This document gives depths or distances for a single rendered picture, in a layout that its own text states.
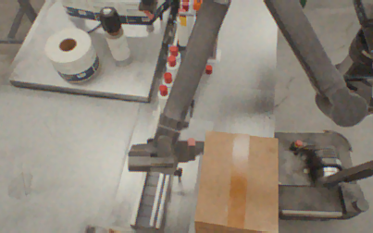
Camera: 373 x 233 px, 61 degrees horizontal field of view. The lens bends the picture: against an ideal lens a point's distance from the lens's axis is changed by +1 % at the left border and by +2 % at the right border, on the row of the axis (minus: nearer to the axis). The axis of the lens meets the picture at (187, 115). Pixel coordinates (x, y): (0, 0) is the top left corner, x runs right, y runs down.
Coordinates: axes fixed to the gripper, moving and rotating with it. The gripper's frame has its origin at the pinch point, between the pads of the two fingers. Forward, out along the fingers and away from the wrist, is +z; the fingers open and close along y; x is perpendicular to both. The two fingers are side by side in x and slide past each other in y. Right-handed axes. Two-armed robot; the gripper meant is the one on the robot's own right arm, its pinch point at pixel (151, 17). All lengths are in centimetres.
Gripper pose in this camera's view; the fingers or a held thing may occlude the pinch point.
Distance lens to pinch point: 141.9
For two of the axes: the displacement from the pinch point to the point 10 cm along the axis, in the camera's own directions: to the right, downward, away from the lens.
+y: -1.4, 8.7, -4.7
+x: 9.9, 1.2, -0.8
